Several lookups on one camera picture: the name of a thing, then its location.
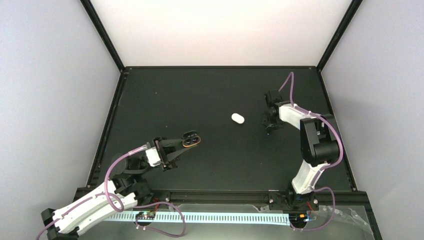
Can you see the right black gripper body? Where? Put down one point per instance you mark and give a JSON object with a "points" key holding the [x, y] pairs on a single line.
{"points": [[271, 122]]}

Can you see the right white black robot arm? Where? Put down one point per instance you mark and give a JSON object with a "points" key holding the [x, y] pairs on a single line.
{"points": [[320, 143]]}

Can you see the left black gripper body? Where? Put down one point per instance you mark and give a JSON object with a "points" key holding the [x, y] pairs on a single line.
{"points": [[165, 164]]}

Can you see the black enclosure frame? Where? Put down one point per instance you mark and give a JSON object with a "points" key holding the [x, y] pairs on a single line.
{"points": [[158, 84]]}

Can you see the right green circuit board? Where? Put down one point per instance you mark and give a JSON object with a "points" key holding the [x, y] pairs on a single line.
{"points": [[301, 218]]}

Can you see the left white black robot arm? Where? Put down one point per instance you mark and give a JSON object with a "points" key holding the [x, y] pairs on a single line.
{"points": [[123, 188]]}

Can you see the white perforated cable duct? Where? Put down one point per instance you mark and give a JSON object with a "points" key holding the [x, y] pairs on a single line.
{"points": [[280, 219]]}

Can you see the green circuit board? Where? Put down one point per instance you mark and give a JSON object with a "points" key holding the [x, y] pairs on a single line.
{"points": [[145, 215], [301, 218]]}

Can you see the black earbuds charging case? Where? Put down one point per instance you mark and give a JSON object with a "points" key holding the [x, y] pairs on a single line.
{"points": [[190, 139]]}

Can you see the black aluminium mounting rail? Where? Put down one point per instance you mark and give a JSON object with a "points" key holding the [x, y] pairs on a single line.
{"points": [[276, 200]]}

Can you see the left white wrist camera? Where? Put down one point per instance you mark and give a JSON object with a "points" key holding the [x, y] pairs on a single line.
{"points": [[153, 157]]}

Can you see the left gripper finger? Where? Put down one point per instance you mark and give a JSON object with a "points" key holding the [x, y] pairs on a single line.
{"points": [[172, 143], [176, 152]]}

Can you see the left green circuit board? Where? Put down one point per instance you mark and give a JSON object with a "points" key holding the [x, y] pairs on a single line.
{"points": [[145, 215]]}

